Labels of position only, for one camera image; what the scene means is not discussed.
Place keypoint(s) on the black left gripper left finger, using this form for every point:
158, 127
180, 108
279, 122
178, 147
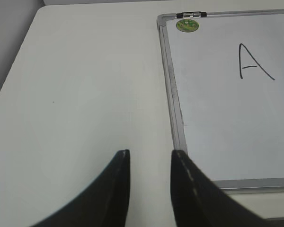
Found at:
104, 203

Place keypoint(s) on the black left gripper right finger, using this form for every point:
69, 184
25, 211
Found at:
198, 202

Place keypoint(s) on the green round magnet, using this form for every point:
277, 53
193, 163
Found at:
187, 25

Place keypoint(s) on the black and silver board clip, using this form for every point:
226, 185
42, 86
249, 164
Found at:
195, 14

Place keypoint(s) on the white board with grey frame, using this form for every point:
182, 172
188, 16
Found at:
225, 89

